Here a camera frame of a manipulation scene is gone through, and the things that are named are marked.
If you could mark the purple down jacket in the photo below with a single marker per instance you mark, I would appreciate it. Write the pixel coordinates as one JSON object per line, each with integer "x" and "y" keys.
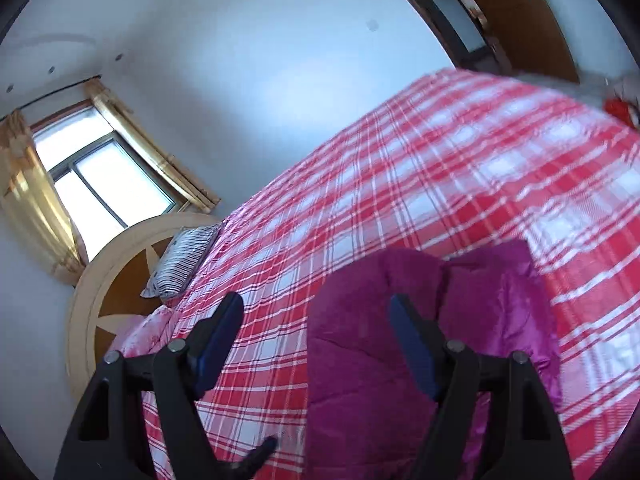
{"x": 360, "y": 360}

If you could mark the yellow curtain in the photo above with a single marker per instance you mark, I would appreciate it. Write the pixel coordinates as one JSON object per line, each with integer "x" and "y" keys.
{"x": 35, "y": 210}
{"x": 150, "y": 155}

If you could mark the red cloth item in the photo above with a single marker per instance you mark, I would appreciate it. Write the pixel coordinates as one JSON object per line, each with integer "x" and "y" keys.
{"x": 620, "y": 108}

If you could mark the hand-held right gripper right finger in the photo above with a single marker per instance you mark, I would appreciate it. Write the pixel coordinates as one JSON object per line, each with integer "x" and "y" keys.
{"x": 412, "y": 355}

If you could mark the striped pillow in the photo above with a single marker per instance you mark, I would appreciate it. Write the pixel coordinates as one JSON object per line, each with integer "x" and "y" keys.
{"x": 180, "y": 260}

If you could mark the dark curtain rod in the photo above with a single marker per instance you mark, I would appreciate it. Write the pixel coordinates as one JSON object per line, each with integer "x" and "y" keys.
{"x": 60, "y": 91}

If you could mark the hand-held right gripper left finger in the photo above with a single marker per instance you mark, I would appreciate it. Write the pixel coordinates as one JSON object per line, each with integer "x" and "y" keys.
{"x": 220, "y": 345}

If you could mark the cream wooden headboard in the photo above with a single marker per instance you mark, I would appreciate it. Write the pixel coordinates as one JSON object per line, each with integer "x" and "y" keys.
{"x": 115, "y": 270}

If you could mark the window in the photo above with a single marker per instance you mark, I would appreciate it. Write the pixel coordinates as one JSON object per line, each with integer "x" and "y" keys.
{"x": 110, "y": 180}

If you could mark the pink folded quilt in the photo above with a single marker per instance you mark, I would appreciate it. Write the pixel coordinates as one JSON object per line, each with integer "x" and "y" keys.
{"x": 145, "y": 330}

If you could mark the red plaid bed sheet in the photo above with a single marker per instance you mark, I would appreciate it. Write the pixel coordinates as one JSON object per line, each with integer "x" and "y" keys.
{"x": 400, "y": 170}

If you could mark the dark door frame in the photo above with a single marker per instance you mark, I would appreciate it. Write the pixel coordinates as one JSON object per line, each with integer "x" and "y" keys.
{"x": 440, "y": 15}

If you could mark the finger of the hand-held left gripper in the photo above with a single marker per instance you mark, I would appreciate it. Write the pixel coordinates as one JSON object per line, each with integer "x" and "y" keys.
{"x": 257, "y": 457}

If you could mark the brown wooden door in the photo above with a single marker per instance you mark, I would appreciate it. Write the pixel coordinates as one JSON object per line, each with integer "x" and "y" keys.
{"x": 520, "y": 15}

